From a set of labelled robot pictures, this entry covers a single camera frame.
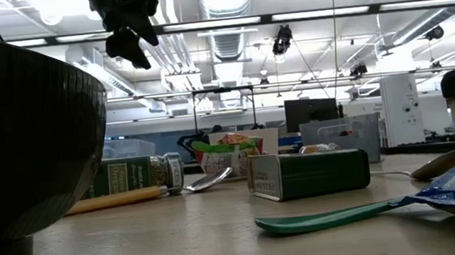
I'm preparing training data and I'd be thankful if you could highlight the yellow green ramen packet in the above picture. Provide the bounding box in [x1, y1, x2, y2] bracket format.
[189, 130, 268, 183]

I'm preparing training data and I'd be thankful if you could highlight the white pillar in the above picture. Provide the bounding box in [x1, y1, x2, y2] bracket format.
[377, 72, 427, 149]

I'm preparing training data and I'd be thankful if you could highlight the gold spoon green handle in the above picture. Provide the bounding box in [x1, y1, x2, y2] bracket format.
[253, 196, 408, 239]

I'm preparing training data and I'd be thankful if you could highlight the black overhead camera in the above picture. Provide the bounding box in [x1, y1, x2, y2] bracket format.
[269, 23, 296, 57]

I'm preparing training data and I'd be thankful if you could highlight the yellow handled spoon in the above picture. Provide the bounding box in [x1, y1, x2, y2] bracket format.
[62, 166, 238, 218]

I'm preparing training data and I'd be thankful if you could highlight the red and black bowl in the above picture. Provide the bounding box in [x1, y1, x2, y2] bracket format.
[0, 13, 123, 255]

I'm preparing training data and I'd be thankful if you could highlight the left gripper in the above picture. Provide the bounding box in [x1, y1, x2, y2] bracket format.
[81, 0, 168, 77]

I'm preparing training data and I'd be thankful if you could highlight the black monitor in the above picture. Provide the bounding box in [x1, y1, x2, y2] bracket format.
[282, 94, 341, 134]

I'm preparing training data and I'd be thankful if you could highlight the clear plastic bin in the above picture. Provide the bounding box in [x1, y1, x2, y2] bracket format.
[101, 134, 158, 161]

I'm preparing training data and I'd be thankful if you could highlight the green lidded oregano jar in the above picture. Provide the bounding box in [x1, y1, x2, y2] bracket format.
[82, 150, 188, 203]

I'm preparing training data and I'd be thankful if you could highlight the grey plastic bin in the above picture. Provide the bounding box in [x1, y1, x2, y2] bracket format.
[297, 111, 386, 170]

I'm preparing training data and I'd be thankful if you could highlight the black table frame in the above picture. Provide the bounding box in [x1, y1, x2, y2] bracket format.
[182, 138, 455, 182]

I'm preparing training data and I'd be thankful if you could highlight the black overhead frame bar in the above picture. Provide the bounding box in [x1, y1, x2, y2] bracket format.
[5, 0, 455, 51]

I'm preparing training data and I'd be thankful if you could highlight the green pepper tin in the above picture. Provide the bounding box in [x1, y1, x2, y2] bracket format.
[244, 143, 373, 206]

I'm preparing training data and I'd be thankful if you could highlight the black background frame rig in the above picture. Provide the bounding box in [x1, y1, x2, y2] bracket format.
[190, 83, 258, 137]

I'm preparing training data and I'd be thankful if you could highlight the white plastic bin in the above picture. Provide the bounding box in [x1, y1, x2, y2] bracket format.
[208, 125, 282, 162]

